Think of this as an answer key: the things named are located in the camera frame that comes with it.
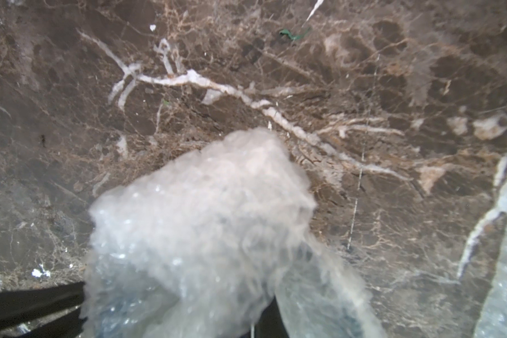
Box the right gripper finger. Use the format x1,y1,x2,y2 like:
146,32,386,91
253,298,289,338

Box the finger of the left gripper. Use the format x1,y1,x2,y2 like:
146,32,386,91
0,282,86,337

